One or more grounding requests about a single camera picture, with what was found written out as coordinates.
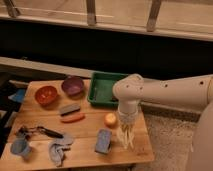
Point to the yellow banana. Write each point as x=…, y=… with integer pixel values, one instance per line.
x=125, y=130

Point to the orange bowl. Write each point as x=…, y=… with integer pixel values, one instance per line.
x=46, y=95

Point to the purple bowl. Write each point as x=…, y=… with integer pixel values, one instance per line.
x=72, y=85

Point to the green plastic tray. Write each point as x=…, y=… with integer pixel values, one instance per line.
x=100, y=89

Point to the grey blue eraser block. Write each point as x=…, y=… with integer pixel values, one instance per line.
x=69, y=108

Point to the blue object beside table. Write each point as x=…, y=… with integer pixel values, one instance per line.
x=18, y=96

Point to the blue sponge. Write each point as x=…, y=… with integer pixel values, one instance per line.
x=103, y=141

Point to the black handled peeler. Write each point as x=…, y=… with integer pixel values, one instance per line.
x=27, y=132

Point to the orange carrot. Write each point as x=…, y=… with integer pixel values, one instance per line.
x=72, y=118

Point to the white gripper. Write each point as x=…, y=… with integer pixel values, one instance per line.
x=127, y=114

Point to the blue crumpled cloth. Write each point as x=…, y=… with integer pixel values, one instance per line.
x=57, y=147

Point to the orange round fruit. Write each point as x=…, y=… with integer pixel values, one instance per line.
x=110, y=120

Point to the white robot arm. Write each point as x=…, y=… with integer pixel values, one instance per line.
x=191, y=92

